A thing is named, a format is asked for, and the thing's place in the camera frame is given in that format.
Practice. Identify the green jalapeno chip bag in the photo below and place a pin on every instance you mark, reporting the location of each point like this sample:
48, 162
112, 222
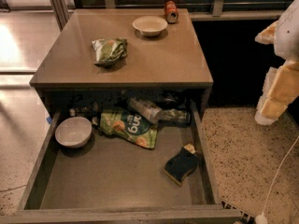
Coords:
108, 51

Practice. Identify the small bottle in drawer corner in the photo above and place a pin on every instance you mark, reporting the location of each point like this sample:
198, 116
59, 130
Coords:
72, 112

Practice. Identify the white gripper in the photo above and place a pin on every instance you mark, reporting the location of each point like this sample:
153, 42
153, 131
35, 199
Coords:
288, 36

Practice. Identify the white bowl on cabinet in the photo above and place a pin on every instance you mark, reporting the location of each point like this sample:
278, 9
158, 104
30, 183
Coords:
150, 26

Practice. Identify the white plastic bottle in drawer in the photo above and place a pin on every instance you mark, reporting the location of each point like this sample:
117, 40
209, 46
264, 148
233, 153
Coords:
149, 110

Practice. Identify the green snack bag in drawer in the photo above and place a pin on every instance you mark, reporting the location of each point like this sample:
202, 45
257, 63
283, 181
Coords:
129, 126

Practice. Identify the white plug adapter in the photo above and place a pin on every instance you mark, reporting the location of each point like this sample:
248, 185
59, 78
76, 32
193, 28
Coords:
261, 219

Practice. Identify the open grey top drawer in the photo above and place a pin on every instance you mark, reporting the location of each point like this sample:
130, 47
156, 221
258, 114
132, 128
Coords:
111, 181

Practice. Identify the dark green can in drawer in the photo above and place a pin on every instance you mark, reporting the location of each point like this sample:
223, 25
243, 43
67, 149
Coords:
176, 116

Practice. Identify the white bowl in drawer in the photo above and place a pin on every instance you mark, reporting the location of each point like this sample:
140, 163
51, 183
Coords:
74, 132

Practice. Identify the orange soda can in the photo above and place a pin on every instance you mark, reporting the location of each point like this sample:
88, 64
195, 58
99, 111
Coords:
170, 12

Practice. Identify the dark blue yellow sponge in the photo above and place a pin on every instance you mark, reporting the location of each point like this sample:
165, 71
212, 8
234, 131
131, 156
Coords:
182, 164

